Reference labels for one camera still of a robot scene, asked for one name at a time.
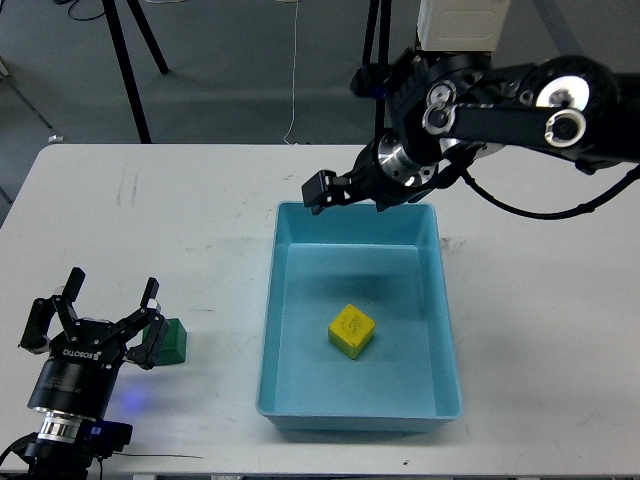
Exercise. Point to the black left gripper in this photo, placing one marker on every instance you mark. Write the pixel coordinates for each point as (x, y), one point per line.
(79, 376)

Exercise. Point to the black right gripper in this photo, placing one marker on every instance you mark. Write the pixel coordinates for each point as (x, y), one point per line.
(383, 172)

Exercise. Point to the green cube block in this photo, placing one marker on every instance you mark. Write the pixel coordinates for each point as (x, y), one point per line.
(174, 348)

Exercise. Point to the yellow cube block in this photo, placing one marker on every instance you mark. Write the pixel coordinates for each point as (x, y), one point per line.
(351, 331)

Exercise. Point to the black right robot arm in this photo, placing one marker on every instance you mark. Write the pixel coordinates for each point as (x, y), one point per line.
(436, 115)

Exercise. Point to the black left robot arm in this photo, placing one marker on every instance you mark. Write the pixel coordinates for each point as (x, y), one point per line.
(65, 446)

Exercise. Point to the blue plastic bin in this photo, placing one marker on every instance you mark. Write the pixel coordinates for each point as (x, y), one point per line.
(389, 265)

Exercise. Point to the black right trestle legs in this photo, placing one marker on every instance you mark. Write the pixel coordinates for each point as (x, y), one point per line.
(375, 59)

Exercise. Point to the black trestle legs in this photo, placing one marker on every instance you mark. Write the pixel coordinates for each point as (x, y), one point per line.
(124, 61)
(375, 59)

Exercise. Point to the white plastic crate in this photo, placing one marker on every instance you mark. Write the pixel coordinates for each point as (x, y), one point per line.
(461, 25)

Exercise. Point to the black left trestle legs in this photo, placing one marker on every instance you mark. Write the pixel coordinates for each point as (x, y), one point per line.
(124, 61)

